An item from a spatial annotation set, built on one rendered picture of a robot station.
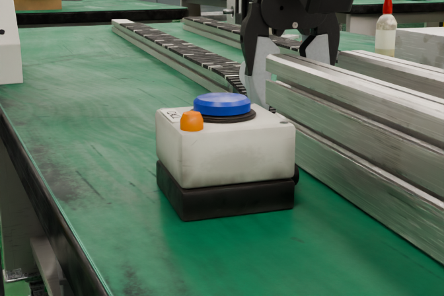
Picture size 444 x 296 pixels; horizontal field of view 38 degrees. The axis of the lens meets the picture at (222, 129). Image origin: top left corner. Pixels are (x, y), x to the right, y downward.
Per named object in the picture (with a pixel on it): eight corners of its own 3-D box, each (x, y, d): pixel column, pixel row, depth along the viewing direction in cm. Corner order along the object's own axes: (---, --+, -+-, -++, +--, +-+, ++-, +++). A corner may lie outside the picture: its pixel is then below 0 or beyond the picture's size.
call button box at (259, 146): (156, 184, 49) (153, 104, 48) (273, 172, 52) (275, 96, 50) (182, 223, 42) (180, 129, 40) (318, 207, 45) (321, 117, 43)
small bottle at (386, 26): (390, 55, 121) (394, -9, 118) (398, 58, 118) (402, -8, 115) (370, 55, 121) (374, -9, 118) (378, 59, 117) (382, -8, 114)
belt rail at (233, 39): (182, 29, 174) (182, 18, 173) (197, 28, 175) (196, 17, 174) (364, 92, 85) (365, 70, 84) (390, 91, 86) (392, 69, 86)
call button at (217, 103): (187, 119, 47) (186, 92, 46) (239, 115, 48) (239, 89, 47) (202, 133, 43) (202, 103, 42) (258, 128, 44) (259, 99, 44)
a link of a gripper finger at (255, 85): (246, 115, 71) (265, 32, 70) (266, 127, 66) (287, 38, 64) (220, 111, 70) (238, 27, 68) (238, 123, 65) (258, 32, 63)
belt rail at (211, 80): (111, 31, 168) (111, 19, 167) (127, 30, 169) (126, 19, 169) (227, 102, 79) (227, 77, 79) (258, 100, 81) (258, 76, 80)
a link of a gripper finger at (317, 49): (316, 104, 73) (302, 25, 71) (341, 115, 68) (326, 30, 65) (291, 112, 73) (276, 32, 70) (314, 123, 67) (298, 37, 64)
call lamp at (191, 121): (177, 127, 42) (177, 108, 42) (199, 125, 42) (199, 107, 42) (183, 132, 41) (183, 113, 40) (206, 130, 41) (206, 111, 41)
